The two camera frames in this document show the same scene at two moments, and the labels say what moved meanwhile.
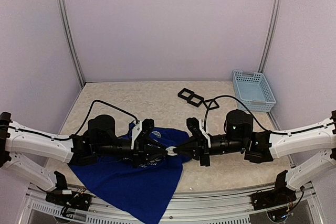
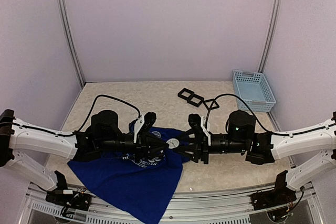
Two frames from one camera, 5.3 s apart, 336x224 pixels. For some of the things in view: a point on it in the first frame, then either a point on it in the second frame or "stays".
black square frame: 179,94 stays
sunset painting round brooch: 170,150 → 173,143
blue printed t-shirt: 145,193 stays
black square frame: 200,98 stays
